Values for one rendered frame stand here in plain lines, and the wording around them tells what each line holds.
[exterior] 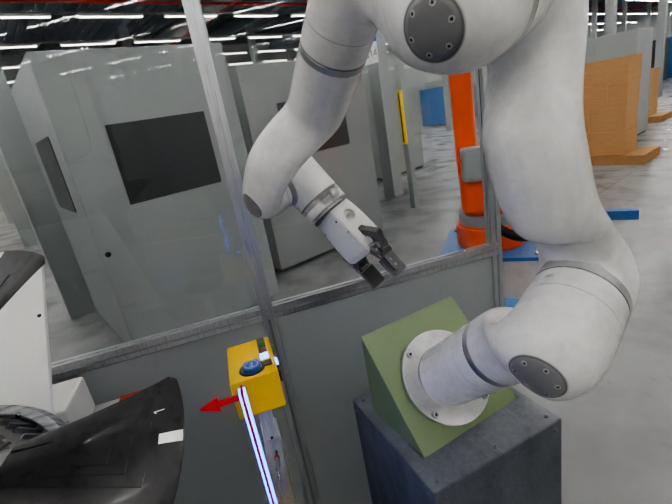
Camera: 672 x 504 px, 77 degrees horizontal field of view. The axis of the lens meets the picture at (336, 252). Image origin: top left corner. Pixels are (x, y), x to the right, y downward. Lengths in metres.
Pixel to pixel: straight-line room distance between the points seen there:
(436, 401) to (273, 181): 0.52
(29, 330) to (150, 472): 0.48
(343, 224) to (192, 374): 0.89
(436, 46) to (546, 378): 0.37
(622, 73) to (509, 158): 7.61
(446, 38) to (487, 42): 0.03
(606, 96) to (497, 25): 7.77
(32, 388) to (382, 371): 0.66
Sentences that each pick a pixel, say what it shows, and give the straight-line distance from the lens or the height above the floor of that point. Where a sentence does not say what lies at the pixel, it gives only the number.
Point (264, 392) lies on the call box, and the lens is 0.93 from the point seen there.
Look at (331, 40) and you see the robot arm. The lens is 0.55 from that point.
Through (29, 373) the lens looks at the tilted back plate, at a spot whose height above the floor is 1.18.
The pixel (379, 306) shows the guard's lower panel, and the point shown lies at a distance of 1.48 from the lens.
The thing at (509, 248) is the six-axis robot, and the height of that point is 0.06.
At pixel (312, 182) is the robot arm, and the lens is 0.74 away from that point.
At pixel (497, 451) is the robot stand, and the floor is 0.93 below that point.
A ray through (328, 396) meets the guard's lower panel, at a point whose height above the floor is 0.60.
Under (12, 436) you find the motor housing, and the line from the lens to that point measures 0.89.
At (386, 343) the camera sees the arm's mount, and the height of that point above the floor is 1.09.
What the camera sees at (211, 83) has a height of 1.68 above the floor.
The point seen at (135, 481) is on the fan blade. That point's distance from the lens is 0.66.
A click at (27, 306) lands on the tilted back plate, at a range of 1.06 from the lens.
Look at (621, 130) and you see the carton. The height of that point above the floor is 0.52.
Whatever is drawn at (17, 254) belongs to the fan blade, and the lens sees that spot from 0.81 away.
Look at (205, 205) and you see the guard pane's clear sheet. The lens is 1.29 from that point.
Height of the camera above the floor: 1.55
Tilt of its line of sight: 18 degrees down
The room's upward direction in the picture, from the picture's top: 10 degrees counter-clockwise
